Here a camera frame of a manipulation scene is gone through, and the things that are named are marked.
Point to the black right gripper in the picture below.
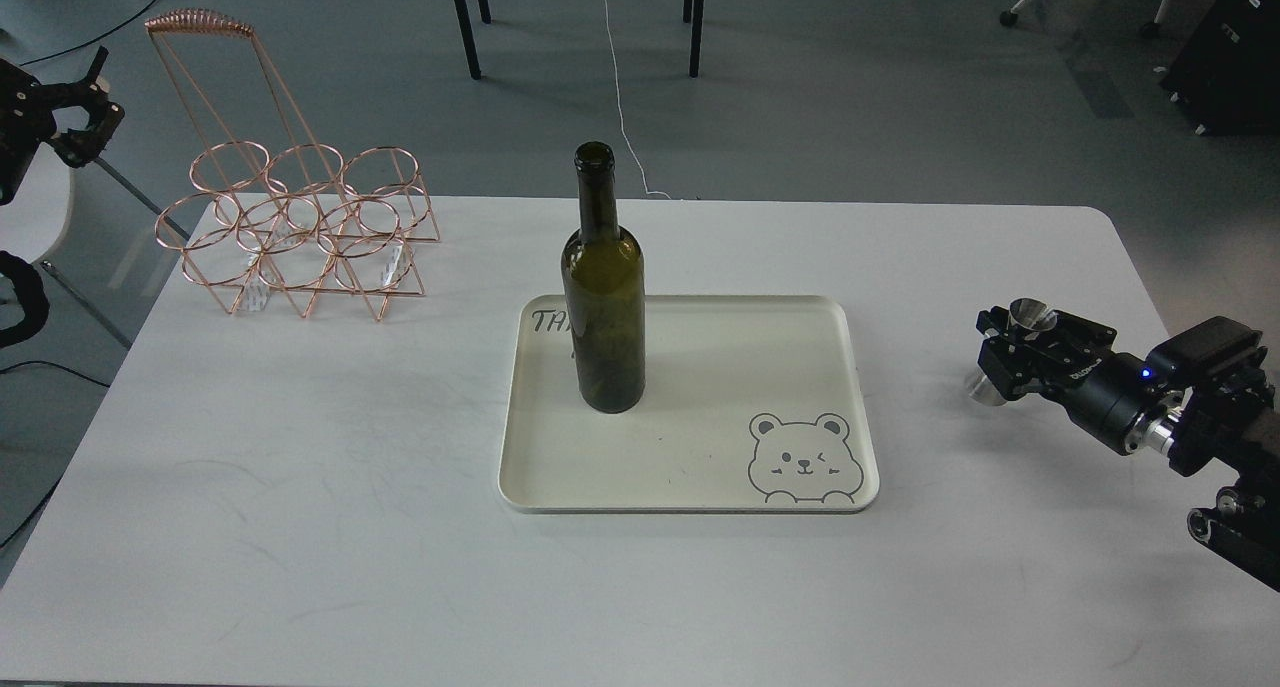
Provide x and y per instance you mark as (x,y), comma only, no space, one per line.
(1105,393)

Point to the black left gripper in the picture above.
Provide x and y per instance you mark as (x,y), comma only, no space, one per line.
(28,110)

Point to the steel double jigger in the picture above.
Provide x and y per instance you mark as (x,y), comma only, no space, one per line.
(1008,365)

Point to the dark green wine bottle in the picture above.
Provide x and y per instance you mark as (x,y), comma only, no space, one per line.
(602,271)

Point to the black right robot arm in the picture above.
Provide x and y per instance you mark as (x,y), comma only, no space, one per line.
(1200,397)

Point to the cream bear serving tray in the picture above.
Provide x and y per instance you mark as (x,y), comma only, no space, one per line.
(752,403)

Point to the black table leg left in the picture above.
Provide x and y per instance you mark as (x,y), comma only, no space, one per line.
(464,19)

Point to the black table leg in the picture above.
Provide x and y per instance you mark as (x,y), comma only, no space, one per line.
(464,19)
(693,15)

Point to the black table leg right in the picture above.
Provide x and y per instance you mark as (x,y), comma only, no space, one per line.
(693,15)

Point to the rose gold wire bottle rack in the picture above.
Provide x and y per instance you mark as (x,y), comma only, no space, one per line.
(300,221)

